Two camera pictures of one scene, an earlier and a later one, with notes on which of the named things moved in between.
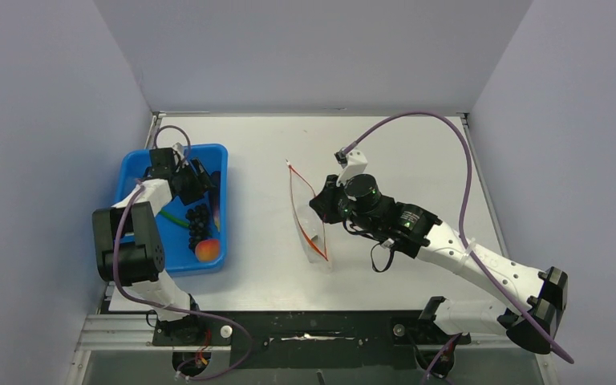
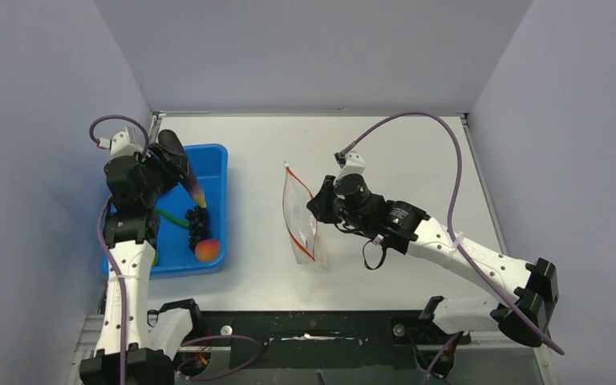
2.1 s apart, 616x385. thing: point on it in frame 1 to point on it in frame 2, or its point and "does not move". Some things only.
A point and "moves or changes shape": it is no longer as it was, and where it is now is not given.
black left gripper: x=202 y=183 to x=172 y=166
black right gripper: x=324 y=204 does not move
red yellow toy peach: x=208 y=250 does not move
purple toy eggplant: x=215 y=177 moves or changes shape
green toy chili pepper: x=174 y=218 does not move
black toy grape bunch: x=199 y=224 does not move
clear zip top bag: x=311 y=227 moves or changes shape
